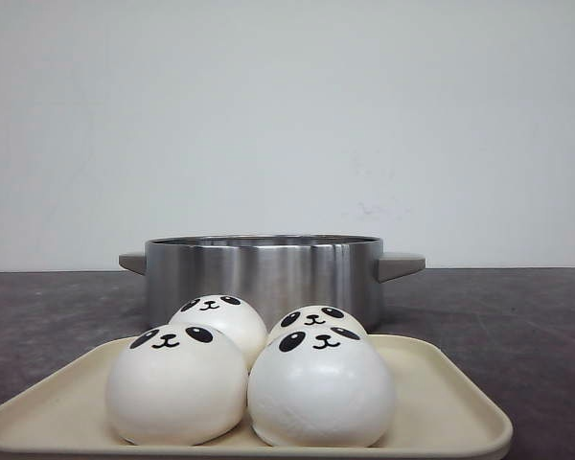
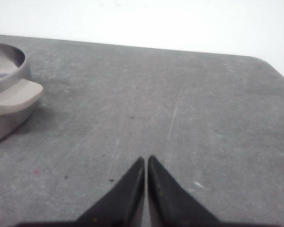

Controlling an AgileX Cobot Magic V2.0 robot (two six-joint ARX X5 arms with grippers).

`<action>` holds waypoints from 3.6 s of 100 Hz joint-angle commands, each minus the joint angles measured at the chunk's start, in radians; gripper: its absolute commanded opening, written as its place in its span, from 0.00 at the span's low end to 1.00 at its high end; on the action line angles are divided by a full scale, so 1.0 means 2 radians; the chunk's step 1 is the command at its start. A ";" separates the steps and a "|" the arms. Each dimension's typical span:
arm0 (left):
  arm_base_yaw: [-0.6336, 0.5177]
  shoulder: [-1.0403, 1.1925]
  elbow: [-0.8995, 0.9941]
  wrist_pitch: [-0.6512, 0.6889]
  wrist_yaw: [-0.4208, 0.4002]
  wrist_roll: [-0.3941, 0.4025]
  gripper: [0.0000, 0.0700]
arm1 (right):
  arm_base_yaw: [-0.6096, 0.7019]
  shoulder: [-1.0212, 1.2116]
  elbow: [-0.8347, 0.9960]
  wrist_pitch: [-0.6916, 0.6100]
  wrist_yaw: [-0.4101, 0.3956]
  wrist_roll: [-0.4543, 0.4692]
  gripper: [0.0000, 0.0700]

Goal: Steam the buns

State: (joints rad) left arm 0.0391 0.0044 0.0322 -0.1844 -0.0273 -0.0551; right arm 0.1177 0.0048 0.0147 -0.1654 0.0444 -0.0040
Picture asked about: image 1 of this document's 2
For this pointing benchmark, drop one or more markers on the panda bun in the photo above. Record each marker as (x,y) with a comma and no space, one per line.
(315,316)
(320,387)
(182,384)
(230,315)

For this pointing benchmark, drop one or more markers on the stainless steel steamer pot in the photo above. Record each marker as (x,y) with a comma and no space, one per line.
(275,274)

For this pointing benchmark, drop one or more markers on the beige plastic tray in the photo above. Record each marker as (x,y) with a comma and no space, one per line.
(440,414)

